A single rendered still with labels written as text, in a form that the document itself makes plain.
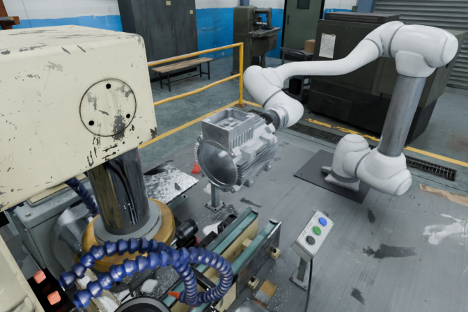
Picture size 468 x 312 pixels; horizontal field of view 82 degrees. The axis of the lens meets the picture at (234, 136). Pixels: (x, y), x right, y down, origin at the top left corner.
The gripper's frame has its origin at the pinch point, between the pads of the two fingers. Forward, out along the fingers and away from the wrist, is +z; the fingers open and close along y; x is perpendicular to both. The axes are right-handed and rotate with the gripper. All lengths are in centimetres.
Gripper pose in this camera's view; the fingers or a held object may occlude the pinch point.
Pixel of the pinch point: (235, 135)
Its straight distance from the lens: 82.9
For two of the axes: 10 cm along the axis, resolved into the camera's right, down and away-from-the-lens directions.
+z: -6.1, 2.7, -7.4
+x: -0.7, 9.2, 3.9
